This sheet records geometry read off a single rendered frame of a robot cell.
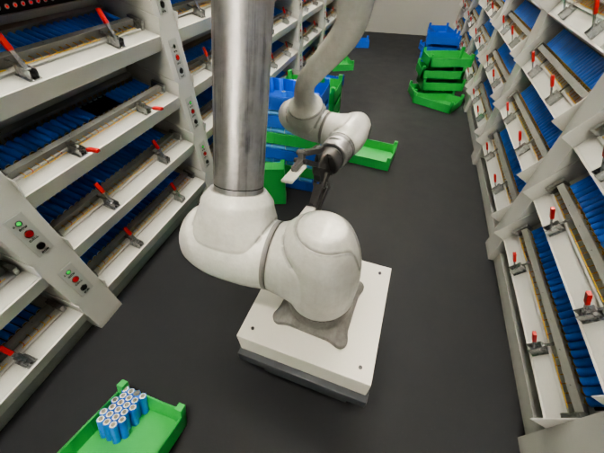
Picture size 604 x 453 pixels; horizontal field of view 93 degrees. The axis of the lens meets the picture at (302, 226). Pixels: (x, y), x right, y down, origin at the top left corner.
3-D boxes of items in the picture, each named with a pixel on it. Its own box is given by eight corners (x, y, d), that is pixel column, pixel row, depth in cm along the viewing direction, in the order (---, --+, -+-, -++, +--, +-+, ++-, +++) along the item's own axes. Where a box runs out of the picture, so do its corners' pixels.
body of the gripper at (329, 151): (322, 167, 86) (306, 186, 81) (317, 142, 80) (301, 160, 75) (345, 171, 82) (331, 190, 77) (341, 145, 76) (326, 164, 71)
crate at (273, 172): (286, 204, 138) (286, 193, 143) (283, 169, 123) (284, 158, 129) (224, 204, 138) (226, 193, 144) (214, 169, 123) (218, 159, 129)
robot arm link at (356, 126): (353, 166, 87) (315, 152, 91) (372, 141, 96) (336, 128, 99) (360, 137, 79) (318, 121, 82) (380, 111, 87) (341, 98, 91)
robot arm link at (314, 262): (348, 333, 60) (364, 272, 44) (267, 309, 64) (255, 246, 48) (359, 270, 71) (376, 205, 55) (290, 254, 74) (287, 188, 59)
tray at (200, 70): (255, 55, 156) (259, 26, 145) (193, 98, 115) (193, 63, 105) (221, 39, 155) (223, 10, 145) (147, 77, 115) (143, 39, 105)
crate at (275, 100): (329, 95, 128) (330, 76, 123) (317, 115, 115) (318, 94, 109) (267, 89, 135) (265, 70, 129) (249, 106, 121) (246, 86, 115)
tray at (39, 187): (180, 107, 109) (179, 83, 102) (33, 209, 69) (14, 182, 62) (132, 85, 109) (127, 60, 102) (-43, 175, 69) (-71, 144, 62)
